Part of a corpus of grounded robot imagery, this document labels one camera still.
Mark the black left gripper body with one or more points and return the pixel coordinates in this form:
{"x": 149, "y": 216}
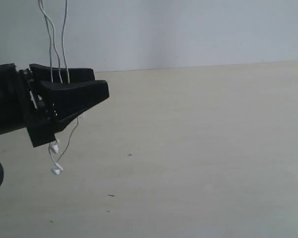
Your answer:
{"x": 22, "y": 105}

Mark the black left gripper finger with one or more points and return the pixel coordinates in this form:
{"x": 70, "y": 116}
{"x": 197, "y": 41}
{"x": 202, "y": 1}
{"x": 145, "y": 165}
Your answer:
{"x": 43, "y": 73}
{"x": 67, "y": 101}

